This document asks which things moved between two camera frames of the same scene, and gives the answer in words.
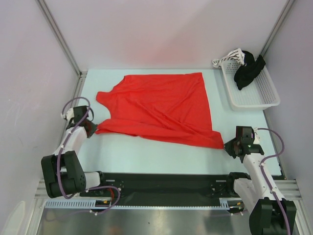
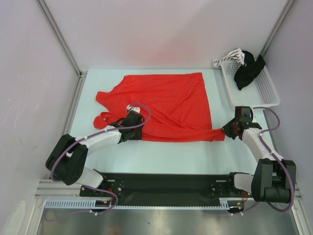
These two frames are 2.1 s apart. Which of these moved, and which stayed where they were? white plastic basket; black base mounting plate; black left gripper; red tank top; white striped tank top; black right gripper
Moved: black right gripper; black left gripper
Stayed: red tank top; white striped tank top; black base mounting plate; white plastic basket
